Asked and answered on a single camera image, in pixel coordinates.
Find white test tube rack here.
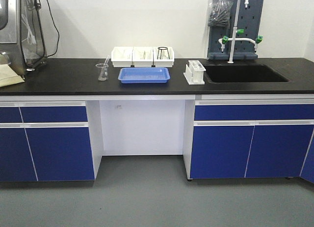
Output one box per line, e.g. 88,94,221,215
183,60,206,85

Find grey-blue pegboard drying rack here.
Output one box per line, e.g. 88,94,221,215
207,0,263,60

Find blue plastic tray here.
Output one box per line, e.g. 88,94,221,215
118,67,170,84

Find right white storage bin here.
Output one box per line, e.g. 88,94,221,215
153,46,174,67

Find white storage bin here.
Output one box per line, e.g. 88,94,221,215
132,47,154,67
111,47,133,67
153,46,174,67

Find middle white storage bin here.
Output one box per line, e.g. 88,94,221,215
132,47,154,67

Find left white storage bin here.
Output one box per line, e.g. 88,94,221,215
111,47,133,67

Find clear glass beaker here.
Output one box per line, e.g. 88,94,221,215
95,63,108,81

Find black lab sink basin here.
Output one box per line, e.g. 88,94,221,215
205,64,289,83

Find white lab faucet green knobs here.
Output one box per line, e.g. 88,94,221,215
218,0,263,63

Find blue lab bench cabinets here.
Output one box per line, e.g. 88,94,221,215
0,95,314,181

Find plastic bag of pegs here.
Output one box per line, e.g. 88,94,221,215
208,0,234,27

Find stainless steel lab appliance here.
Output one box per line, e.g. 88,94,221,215
0,0,46,76

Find beige paper envelope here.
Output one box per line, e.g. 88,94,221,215
0,64,25,87

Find black wire tripod stand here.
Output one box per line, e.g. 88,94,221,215
157,46,170,59

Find black power cable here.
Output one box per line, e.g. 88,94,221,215
34,0,60,58

